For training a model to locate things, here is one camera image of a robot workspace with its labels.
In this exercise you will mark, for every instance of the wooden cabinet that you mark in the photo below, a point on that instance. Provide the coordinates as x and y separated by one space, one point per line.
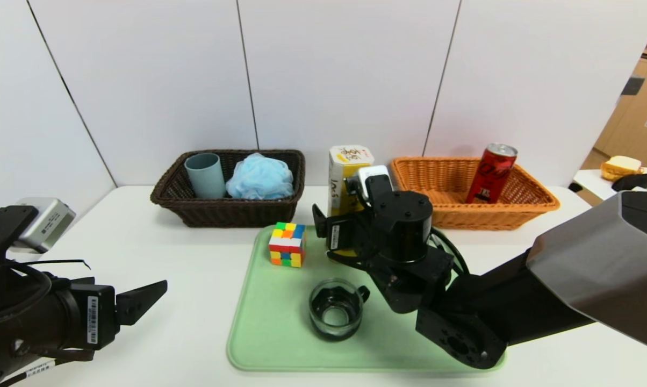
640 107

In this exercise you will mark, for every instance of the yellow bread loaf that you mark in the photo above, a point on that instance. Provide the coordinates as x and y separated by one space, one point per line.
619 166

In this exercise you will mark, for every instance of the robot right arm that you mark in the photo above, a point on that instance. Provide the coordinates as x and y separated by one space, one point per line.
517 301

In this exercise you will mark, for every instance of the white side table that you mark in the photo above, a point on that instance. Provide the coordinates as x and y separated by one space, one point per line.
597 185

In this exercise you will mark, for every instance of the orange wicker basket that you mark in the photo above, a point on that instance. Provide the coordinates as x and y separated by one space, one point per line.
452 215

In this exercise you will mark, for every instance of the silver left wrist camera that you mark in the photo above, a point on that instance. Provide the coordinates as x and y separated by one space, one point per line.
47 223

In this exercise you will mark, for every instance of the multicoloured puzzle cube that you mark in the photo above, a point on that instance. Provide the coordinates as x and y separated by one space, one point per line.
287 244

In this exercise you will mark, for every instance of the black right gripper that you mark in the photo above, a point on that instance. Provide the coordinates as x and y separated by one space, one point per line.
335 237

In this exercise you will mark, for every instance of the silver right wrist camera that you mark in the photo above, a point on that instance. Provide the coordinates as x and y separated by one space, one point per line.
372 177

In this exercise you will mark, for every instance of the light green plastic tray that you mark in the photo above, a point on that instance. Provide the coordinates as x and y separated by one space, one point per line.
270 333

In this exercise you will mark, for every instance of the light blue bath pouf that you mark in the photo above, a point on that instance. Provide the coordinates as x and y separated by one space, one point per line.
259 177

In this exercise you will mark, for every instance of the blue-grey plastic cup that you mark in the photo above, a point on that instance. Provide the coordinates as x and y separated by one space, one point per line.
205 177

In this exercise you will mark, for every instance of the tall yellow snack box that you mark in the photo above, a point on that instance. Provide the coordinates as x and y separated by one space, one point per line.
345 172

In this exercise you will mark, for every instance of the dark brown wicker basket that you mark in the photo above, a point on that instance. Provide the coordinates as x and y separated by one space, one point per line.
221 215

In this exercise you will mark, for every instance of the black cloth item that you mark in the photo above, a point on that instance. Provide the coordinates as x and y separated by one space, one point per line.
632 183

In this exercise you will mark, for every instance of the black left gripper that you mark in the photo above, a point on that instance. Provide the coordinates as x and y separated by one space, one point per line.
95 318

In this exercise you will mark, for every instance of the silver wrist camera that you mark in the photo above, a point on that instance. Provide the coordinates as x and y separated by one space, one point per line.
47 223
372 177

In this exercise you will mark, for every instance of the red cola can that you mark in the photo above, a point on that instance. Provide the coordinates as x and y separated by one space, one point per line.
490 177

